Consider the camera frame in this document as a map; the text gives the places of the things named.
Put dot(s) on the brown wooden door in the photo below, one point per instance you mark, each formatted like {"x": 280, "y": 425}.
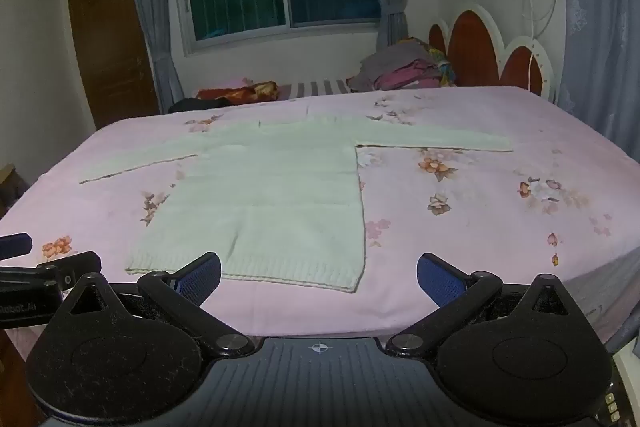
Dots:
{"x": 107, "y": 37}

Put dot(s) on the grey striped pillow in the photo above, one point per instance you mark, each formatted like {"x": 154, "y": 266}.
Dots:
{"x": 315, "y": 87}

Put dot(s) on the red and white headboard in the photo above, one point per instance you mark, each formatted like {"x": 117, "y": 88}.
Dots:
{"x": 492, "y": 52}

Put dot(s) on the pink floral bedsheet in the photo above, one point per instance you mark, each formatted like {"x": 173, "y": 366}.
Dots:
{"x": 475, "y": 227}

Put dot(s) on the pile of folded clothes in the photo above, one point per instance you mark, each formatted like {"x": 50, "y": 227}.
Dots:
{"x": 405, "y": 67}

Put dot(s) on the white knit sweater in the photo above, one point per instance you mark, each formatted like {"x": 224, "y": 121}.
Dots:
{"x": 280, "y": 197}

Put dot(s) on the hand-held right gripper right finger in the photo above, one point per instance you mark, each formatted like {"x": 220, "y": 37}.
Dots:
{"x": 439, "y": 279}

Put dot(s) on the black cloth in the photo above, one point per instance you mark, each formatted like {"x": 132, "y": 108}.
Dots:
{"x": 200, "y": 105}

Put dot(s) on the red patterned cloth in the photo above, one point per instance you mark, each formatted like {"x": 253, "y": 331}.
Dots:
{"x": 240, "y": 92}

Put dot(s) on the wooden nightstand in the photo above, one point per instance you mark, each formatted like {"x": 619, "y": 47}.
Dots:
{"x": 11, "y": 189}

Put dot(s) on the pale lace curtain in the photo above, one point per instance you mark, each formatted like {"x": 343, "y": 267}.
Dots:
{"x": 600, "y": 17}

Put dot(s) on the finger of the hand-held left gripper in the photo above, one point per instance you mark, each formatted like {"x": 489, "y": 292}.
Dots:
{"x": 14, "y": 244}
{"x": 75, "y": 264}

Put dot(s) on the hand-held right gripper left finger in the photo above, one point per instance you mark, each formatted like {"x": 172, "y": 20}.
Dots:
{"x": 201, "y": 275}

